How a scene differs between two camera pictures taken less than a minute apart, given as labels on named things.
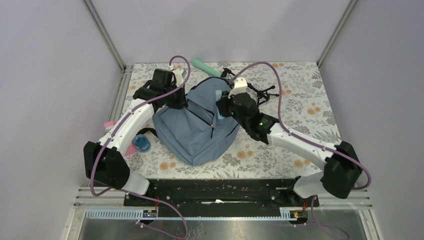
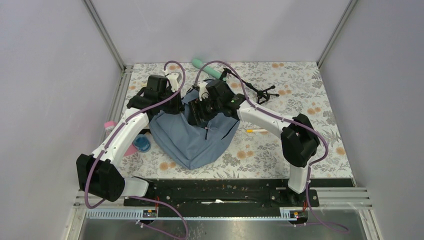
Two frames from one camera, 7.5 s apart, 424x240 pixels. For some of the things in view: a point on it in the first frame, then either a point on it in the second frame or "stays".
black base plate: (185, 194) stays
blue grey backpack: (196, 133) stays
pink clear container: (131, 150) stays
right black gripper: (223, 103) → (196, 106)
